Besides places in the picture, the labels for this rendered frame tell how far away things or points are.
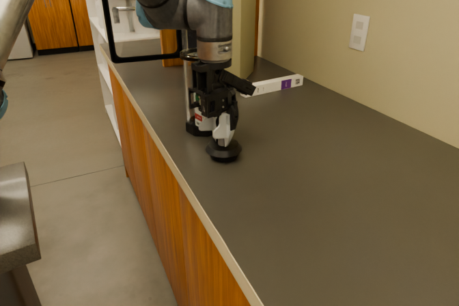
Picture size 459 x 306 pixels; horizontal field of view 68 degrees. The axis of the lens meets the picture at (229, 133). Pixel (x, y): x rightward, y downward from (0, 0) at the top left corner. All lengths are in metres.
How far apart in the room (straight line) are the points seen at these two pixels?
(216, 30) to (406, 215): 0.52
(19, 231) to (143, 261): 1.23
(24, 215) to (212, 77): 0.46
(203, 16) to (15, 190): 0.54
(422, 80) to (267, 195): 0.62
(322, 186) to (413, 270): 0.24
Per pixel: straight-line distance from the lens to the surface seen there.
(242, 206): 0.71
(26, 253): 0.73
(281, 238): 0.65
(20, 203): 0.83
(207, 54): 0.72
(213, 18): 0.70
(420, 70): 1.15
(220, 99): 0.75
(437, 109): 1.13
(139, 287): 1.82
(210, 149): 0.83
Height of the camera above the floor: 1.39
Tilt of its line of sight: 27 degrees down
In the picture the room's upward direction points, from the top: straight up
